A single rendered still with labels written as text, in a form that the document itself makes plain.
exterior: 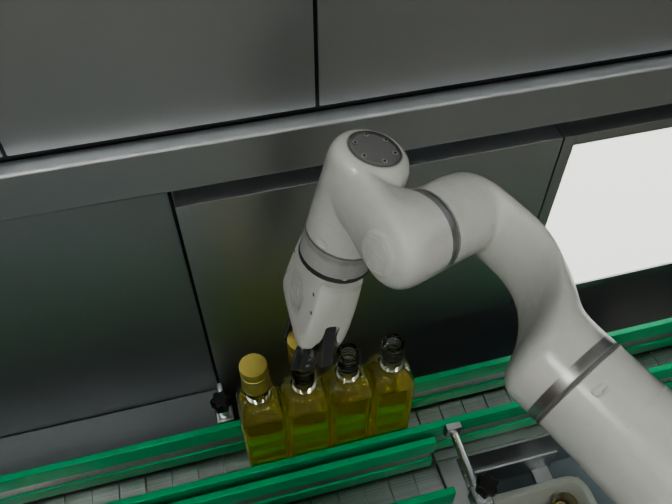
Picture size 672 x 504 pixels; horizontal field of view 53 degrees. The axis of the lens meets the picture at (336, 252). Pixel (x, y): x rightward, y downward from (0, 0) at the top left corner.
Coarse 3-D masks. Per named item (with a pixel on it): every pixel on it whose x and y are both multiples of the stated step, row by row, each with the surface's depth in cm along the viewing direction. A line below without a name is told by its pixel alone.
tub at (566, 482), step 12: (552, 480) 102; (564, 480) 102; (576, 480) 102; (504, 492) 101; (516, 492) 101; (528, 492) 101; (540, 492) 102; (552, 492) 103; (576, 492) 103; (588, 492) 101
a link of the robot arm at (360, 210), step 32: (352, 160) 56; (384, 160) 57; (320, 192) 60; (352, 192) 56; (384, 192) 54; (416, 192) 55; (320, 224) 61; (352, 224) 56; (384, 224) 53; (416, 224) 52; (448, 224) 54; (352, 256) 62; (384, 256) 53; (416, 256) 52; (448, 256) 55
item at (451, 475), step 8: (440, 464) 99; (448, 464) 99; (456, 464) 99; (440, 472) 99; (448, 472) 99; (456, 472) 99; (448, 480) 98; (456, 480) 98; (464, 480) 98; (456, 488) 97; (464, 488) 97; (456, 496) 96; (464, 496) 96
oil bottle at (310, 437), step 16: (288, 384) 85; (320, 384) 85; (288, 400) 84; (304, 400) 84; (320, 400) 84; (288, 416) 85; (304, 416) 85; (320, 416) 86; (288, 432) 89; (304, 432) 88; (320, 432) 90; (304, 448) 92; (320, 448) 93
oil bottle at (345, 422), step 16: (336, 368) 86; (336, 384) 85; (352, 384) 85; (368, 384) 86; (336, 400) 85; (352, 400) 86; (368, 400) 87; (336, 416) 88; (352, 416) 89; (368, 416) 90; (336, 432) 91; (352, 432) 93; (368, 432) 94
